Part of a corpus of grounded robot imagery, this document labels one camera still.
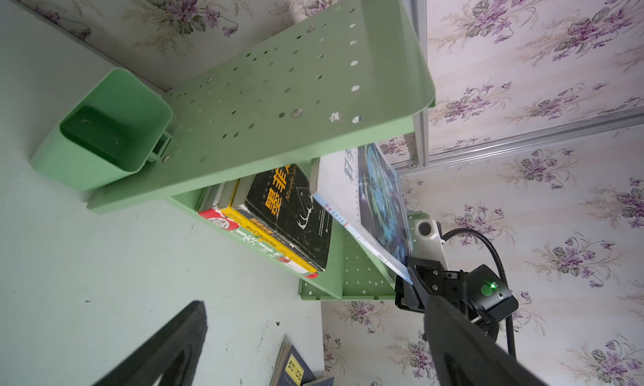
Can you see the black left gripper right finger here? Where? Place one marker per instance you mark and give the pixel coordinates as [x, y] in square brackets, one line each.
[463, 355]

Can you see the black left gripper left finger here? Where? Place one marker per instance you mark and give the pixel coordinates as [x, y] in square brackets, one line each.
[170, 356]

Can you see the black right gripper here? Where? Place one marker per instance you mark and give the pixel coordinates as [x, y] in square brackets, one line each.
[429, 277]

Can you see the white science youth magazine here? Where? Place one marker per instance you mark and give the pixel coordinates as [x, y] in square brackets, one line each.
[361, 190]

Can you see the green nature encyclopedia book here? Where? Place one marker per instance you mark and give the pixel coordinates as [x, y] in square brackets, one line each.
[208, 208]

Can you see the black book yellow title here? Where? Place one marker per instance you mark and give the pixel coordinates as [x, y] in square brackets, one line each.
[280, 204]

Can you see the yellow cartoon cover book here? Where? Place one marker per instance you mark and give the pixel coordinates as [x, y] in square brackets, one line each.
[287, 255]

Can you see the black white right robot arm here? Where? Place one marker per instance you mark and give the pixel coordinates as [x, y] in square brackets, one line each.
[481, 295]

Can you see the green pen holder cup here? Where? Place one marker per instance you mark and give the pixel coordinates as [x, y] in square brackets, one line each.
[118, 127]

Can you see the green metal bookshelf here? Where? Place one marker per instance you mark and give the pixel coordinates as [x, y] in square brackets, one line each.
[352, 74]

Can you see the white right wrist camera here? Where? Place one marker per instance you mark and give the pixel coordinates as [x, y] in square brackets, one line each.
[427, 241]

